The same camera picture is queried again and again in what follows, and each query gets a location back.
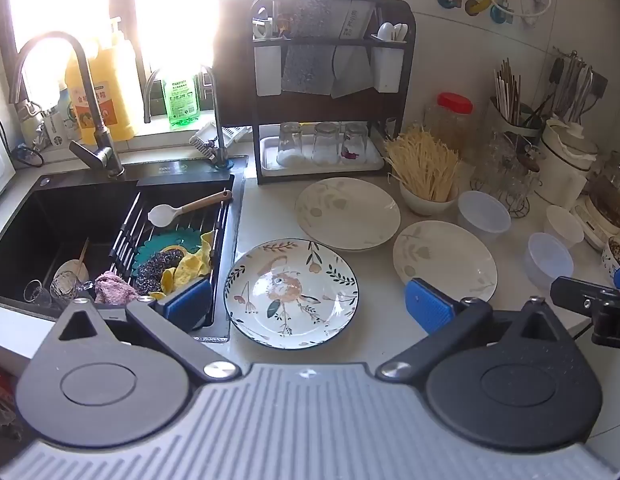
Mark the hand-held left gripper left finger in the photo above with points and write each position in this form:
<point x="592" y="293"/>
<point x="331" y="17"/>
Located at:
<point x="187" y="302"/>

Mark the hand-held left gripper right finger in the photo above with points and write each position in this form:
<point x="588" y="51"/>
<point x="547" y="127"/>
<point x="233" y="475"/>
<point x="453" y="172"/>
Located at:
<point x="430" y="306"/>

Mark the white ceramic bowl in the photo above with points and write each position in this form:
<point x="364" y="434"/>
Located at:
<point x="562" y="227"/>

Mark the translucent plastic bowl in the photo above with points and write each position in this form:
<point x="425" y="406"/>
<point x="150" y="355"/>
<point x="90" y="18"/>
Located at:
<point x="547" y="265"/>
<point x="485" y="220"/>

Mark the glass jar of tea leaves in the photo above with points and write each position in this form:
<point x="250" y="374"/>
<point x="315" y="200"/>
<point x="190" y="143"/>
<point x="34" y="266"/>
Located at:
<point x="617" y="255"/>

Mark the yellow dish cloth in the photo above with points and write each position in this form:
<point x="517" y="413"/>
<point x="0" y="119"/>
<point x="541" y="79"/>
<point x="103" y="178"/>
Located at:
<point x="192" y="265"/>

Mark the dark scrubbing sponge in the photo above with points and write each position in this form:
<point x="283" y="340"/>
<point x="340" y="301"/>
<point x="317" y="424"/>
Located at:
<point x="157" y="266"/>

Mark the cream leaf pattern plate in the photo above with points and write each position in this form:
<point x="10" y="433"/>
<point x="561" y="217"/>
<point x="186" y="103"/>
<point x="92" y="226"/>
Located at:
<point x="445" y="255"/>
<point x="347" y="215"/>

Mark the cream kettle base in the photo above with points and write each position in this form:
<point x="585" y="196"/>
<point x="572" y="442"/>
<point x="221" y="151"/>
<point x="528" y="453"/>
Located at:
<point x="595" y="230"/>

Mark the teal silicone mat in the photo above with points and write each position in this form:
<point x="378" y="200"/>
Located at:
<point x="182" y="235"/>

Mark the pink cloth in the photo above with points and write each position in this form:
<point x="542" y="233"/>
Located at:
<point x="114" y="287"/>

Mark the glass kettle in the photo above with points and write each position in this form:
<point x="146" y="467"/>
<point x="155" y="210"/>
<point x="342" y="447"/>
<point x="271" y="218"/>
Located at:
<point x="612" y="190"/>

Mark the black sink drain rack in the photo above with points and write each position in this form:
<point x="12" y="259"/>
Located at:
<point x="139" y="220"/>

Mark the white noodle bowl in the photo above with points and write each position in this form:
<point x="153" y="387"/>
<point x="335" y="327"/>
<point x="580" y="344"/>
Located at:
<point x="420" y="206"/>

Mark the colourful floral plate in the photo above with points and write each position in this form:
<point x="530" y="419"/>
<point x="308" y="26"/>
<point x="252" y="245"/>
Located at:
<point x="290" y="290"/>

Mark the white electric cooking pot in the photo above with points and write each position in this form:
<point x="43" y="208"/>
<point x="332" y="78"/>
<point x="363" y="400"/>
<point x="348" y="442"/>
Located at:
<point x="560" y="175"/>

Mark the clear glass mug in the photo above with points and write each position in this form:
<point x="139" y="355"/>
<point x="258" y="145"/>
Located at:
<point x="64" y="285"/>

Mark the bundle of dried noodles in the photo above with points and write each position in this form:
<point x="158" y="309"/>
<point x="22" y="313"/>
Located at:
<point x="425" y="165"/>

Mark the small clear glass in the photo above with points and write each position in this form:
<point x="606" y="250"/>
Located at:
<point x="37" y="292"/>

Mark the set of clear glass cups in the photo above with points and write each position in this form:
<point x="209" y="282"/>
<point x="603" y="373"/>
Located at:
<point x="500" y="170"/>

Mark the white drip tray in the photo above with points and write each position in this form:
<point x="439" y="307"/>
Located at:
<point x="375" y="162"/>

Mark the black kitchen sink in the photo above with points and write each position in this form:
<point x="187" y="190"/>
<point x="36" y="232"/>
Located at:
<point x="54" y="210"/>

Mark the white ribbed drain tray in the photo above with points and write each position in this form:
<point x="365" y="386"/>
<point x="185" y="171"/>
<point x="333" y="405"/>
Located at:
<point x="209" y="135"/>

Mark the clear drinking glass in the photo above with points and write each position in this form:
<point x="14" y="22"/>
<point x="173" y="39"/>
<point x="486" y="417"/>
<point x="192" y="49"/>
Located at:
<point x="355" y="142"/>
<point x="326" y="142"/>
<point x="290" y="142"/>

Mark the green and white utensil holder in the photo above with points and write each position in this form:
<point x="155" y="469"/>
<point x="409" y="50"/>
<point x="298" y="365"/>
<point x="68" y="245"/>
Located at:
<point x="510" y="127"/>

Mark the plastic jar with red lid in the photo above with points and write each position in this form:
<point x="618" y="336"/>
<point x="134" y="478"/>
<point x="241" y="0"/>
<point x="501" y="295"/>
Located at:
<point x="452" y="122"/>

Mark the small metal faucet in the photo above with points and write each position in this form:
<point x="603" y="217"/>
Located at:
<point x="215" y="110"/>

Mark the green liquid bottle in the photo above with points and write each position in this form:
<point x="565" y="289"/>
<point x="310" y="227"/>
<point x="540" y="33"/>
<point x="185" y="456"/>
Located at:
<point x="179" y="105"/>

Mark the hanging kitchen utensils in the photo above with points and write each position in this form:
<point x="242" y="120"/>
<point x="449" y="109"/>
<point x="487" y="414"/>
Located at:
<point x="575" y="85"/>

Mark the tall grey kitchen faucet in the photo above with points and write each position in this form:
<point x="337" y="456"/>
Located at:
<point x="97" y="120"/>

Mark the dark metal kitchen rack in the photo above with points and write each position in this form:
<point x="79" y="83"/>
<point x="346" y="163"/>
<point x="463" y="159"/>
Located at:
<point x="257" y="110"/>

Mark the orange detergent bottle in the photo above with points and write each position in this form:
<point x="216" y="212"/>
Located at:
<point x="107" y="100"/>

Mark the bundle of chopsticks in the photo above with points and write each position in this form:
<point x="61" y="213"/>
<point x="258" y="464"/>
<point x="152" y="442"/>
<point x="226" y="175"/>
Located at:
<point x="507" y="90"/>

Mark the white plastic bottle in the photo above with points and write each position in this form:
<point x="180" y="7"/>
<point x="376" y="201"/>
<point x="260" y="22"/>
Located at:
<point x="54" y="125"/>

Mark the white rack cup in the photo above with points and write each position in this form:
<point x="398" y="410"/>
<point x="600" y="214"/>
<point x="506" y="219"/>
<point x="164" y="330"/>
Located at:
<point x="388" y="65"/>
<point x="267" y="72"/>

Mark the grey cutting board with label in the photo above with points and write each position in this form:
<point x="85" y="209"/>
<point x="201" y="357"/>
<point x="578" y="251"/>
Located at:
<point x="352" y="65"/>

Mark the white plastic spoons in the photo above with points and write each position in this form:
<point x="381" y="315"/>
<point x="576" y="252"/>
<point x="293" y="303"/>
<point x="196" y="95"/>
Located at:
<point x="390" y="31"/>

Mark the grey speckled cutting board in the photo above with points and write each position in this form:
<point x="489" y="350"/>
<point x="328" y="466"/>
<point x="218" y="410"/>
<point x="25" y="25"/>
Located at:
<point x="310" y="35"/>

